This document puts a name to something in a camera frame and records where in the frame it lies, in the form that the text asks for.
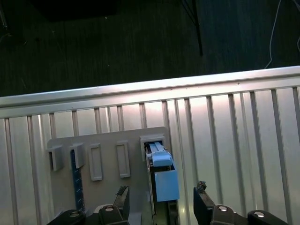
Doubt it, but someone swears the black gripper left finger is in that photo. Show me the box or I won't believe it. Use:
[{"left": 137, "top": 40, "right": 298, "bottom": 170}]
[{"left": 48, "top": 185, "right": 131, "bottom": 225}]

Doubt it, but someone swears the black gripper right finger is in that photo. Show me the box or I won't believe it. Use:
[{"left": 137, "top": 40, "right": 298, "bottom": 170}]
[{"left": 193, "top": 180, "right": 290, "bottom": 225}]

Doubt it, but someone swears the hard disk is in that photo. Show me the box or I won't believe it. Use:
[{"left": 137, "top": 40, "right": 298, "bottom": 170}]
[{"left": 144, "top": 140, "right": 181, "bottom": 225}]

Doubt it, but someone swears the grey parts rack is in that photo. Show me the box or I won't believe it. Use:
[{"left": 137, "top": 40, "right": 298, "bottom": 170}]
[{"left": 46, "top": 126, "right": 173, "bottom": 225}]

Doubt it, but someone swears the RAM stick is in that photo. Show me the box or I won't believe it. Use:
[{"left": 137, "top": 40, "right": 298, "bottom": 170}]
[{"left": 70, "top": 150, "right": 84, "bottom": 211}]

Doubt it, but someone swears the white floor cable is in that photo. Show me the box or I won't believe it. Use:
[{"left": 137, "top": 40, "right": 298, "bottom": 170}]
[{"left": 264, "top": 0, "right": 283, "bottom": 69}]

